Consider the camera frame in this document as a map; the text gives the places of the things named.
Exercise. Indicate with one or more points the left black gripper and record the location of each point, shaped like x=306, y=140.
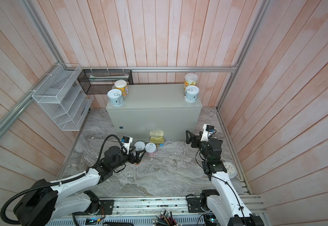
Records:
x=137, y=156

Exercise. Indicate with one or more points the yellow label can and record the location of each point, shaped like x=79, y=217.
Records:
x=122, y=86

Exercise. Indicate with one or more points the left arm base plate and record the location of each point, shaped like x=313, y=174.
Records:
x=101, y=207

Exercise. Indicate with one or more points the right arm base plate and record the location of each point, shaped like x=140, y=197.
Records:
x=197, y=203

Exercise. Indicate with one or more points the orange green label can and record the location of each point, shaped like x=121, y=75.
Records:
x=190, y=79

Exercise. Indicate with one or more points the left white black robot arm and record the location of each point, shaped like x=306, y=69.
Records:
x=46, y=201

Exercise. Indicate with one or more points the white lid can front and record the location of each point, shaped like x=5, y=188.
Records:
x=191, y=94

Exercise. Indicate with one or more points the white wire mesh shelf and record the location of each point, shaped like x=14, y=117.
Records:
x=62, y=98

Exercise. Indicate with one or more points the grey metal cabinet box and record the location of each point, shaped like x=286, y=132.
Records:
x=155, y=110

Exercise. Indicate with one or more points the black mesh basket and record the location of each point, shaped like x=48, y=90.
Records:
x=101, y=81

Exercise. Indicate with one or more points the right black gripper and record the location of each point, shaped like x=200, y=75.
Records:
x=197, y=140

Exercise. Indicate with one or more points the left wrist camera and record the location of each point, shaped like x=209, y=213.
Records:
x=126, y=142

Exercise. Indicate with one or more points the white round clock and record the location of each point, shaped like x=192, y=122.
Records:
x=231, y=169

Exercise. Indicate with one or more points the white lid can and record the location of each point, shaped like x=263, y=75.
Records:
x=150, y=149
x=115, y=97
x=191, y=94
x=140, y=147

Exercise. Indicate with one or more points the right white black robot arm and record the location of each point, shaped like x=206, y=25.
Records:
x=223, y=201

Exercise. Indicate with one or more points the gold rectangular sardine tin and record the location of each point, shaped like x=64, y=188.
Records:
x=158, y=141

